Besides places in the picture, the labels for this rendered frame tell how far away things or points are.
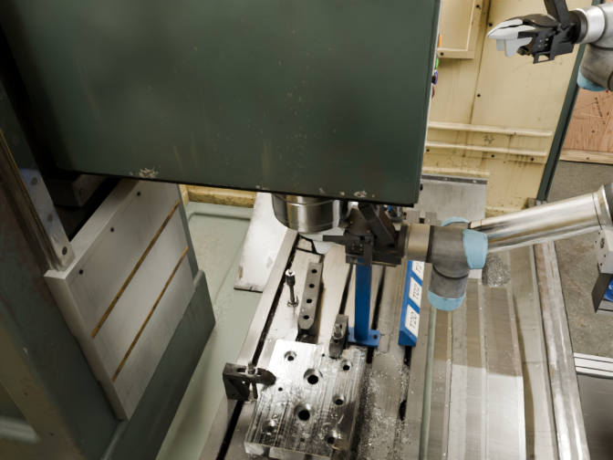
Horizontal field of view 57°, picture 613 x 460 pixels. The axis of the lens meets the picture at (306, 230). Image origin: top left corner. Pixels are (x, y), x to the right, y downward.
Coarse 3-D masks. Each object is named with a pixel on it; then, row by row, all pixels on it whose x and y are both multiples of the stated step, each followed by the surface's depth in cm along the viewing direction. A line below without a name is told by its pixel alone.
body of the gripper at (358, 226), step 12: (360, 216) 112; (348, 228) 110; (360, 228) 110; (360, 240) 109; (372, 240) 110; (396, 240) 110; (348, 252) 113; (360, 252) 113; (372, 252) 112; (384, 252) 112; (396, 252) 112; (360, 264) 113; (396, 264) 113
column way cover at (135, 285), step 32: (128, 192) 124; (160, 192) 139; (96, 224) 116; (128, 224) 125; (160, 224) 140; (96, 256) 114; (128, 256) 127; (160, 256) 144; (64, 288) 106; (96, 288) 115; (128, 288) 129; (160, 288) 146; (192, 288) 169; (96, 320) 117; (128, 320) 131; (160, 320) 150; (96, 352) 120; (128, 352) 132; (160, 352) 152; (128, 384) 136; (128, 416) 138
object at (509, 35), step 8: (496, 32) 116; (504, 32) 115; (512, 32) 115; (504, 40) 116; (512, 40) 117; (520, 40) 117; (528, 40) 118; (504, 48) 118; (512, 48) 118; (512, 56) 119
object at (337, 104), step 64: (0, 0) 82; (64, 0) 80; (128, 0) 78; (192, 0) 76; (256, 0) 74; (320, 0) 72; (384, 0) 70; (64, 64) 87; (128, 64) 84; (192, 64) 82; (256, 64) 80; (320, 64) 78; (384, 64) 76; (64, 128) 95; (128, 128) 92; (192, 128) 89; (256, 128) 87; (320, 128) 84; (384, 128) 82; (320, 192) 92; (384, 192) 89
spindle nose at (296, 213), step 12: (276, 204) 105; (288, 204) 102; (300, 204) 101; (312, 204) 101; (324, 204) 101; (336, 204) 102; (348, 204) 106; (276, 216) 108; (288, 216) 104; (300, 216) 103; (312, 216) 102; (324, 216) 103; (336, 216) 104; (300, 228) 105; (312, 228) 104; (324, 228) 105
